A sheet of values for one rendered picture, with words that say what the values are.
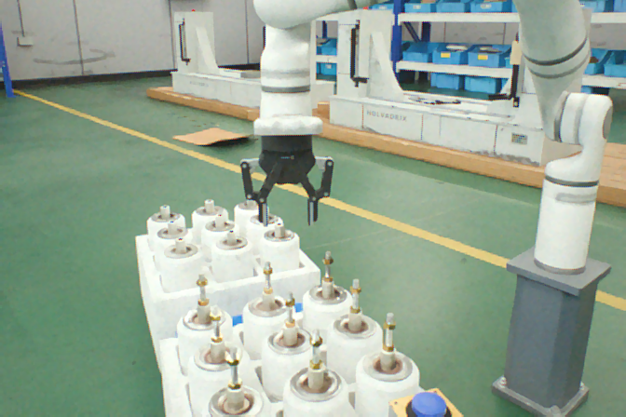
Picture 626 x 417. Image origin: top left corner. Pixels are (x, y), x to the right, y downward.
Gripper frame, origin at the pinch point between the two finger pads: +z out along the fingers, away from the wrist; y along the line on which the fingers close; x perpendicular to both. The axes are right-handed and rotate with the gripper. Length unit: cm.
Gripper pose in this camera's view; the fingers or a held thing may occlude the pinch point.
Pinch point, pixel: (288, 216)
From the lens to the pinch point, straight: 82.6
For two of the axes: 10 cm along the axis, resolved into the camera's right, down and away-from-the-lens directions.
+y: -10.0, 0.3, -0.9
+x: 0.9, 2.9, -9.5
